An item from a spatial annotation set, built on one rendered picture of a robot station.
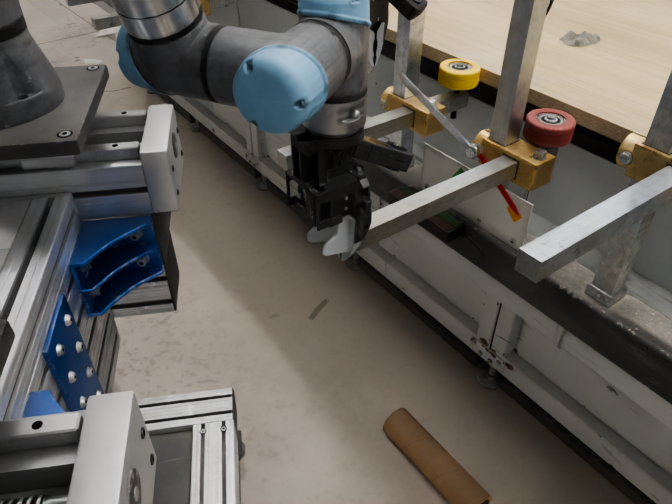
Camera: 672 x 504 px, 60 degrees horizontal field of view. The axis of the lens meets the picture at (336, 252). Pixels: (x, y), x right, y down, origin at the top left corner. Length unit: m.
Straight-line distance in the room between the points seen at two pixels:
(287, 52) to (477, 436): 1.29
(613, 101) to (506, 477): 0.93
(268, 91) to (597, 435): 1.22
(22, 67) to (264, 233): 1.57
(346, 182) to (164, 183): 0.23
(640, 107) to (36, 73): 0.94
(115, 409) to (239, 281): 1.60
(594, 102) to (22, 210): 0.92
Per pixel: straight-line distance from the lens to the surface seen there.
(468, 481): 1.49
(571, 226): 0.70
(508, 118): 1.01
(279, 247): 2.17
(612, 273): 0.99
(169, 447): 1.40
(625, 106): 1.17
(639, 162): 0.89
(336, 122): 0.67
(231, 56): 0.57
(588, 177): 1.22
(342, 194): 0.71
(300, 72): 0.53
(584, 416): 1.56
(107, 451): 0.44
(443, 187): 0.91
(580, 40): 1.42
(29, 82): 0.77
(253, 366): 1.77
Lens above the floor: 1.35
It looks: 39 degrees down
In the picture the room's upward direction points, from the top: straight up
